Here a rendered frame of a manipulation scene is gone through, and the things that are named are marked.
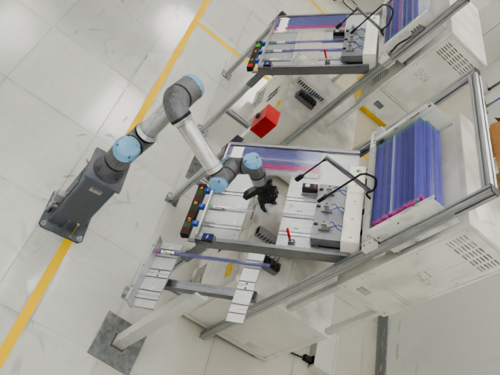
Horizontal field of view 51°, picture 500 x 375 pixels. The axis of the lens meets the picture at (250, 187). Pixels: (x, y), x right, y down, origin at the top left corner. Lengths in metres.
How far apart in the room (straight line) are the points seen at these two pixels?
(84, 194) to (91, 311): 0.63
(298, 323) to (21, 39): 2.41
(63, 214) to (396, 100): 2.14
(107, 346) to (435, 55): 2.46
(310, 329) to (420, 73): 1.67
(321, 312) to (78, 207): 1.41
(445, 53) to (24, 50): 2.55
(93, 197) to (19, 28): 1.44
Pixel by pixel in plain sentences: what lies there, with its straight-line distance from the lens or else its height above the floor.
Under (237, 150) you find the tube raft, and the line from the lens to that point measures 2.87.
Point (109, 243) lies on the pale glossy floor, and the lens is 3.12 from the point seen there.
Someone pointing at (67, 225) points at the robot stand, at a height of 0.06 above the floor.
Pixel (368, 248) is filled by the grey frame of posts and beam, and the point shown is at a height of 1.35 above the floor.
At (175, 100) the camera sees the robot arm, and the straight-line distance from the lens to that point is 2.19.
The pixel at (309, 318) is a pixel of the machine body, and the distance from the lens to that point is 2.92.
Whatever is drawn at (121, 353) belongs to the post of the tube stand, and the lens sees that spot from 2.94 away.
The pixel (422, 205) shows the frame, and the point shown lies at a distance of 2.07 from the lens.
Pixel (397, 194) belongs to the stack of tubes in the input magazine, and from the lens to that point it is 2.23.
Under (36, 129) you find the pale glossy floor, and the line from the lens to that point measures 3.31.
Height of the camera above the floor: 2.61
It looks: 41 degrees down
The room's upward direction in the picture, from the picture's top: 53 degrees clockwise
